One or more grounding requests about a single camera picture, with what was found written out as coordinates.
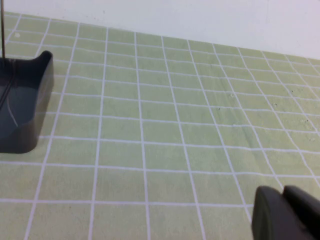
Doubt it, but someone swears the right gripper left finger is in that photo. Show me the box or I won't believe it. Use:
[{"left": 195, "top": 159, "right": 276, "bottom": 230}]
[{"left": 251, "top": 186, "right": 316, "bottom": 240}]

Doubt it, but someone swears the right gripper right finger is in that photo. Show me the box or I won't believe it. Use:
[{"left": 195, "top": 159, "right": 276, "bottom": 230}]
[{"left": 282, "top": 184, "right": 320, "bottom": 240}]

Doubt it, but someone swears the black rack drip tray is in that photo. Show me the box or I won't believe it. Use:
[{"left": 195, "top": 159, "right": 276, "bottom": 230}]
[{"left": 0, "top": 50, "right": 55, "bottom": 154}]

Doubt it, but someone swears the green grid cutting mat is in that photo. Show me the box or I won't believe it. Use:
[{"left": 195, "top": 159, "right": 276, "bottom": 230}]
[{"left": 0, "top": 11, "right": 320, "bottom": 240}]

